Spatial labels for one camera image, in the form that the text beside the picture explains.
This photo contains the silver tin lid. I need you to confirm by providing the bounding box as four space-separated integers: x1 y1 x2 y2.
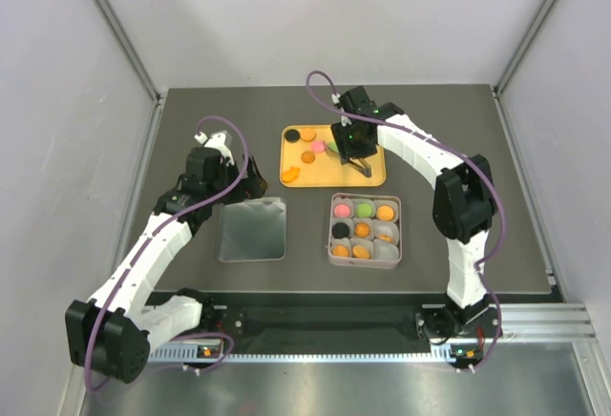
217 197 287 263

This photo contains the pink sandwich cookie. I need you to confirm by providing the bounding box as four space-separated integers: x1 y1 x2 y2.
310 140 326 154
333 203 352 218

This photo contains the orange round cookie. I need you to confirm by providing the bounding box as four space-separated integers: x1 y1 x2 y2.
331 244 351 258
376 204 395 221
352 244 371 260
300 128 316 142

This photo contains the orange swirl cookie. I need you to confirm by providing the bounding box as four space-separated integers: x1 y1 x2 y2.
376 235 393 244
301 152 315 164
354 222 371 239

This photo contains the black sandwich cookie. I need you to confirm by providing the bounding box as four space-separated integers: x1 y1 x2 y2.
331 222 350 239

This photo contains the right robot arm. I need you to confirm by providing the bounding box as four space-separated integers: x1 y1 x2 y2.
331 103 497 336

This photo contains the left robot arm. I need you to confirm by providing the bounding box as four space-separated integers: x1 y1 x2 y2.
65 147 267 392

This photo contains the orange fish cookie front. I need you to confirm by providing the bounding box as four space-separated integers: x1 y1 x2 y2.
281 167 300 184

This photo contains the yellow tray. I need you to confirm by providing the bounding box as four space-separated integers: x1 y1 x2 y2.
279 124 387 188

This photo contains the black cookie at tray corner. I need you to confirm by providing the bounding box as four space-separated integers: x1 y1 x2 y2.
284 129 301 143

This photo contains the pink cookie tin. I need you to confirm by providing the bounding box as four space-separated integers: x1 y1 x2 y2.
327 193 403 270

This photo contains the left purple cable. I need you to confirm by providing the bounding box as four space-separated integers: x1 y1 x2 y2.
84 115 250 393

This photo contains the purple cable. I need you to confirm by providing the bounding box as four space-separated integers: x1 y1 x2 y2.
305 70 507 369
84 115 250 393

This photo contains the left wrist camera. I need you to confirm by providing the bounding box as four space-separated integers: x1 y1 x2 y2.
194 131 232 158

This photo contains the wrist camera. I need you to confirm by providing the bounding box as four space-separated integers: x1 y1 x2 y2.
331 86 378 118
194 131 232 158

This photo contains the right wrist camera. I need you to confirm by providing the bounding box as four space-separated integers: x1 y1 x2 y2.
331 86 378 118

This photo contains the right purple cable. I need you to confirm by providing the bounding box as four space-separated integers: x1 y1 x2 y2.
305 70 507 369

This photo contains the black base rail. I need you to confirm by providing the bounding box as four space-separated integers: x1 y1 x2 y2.
142 291 502 355

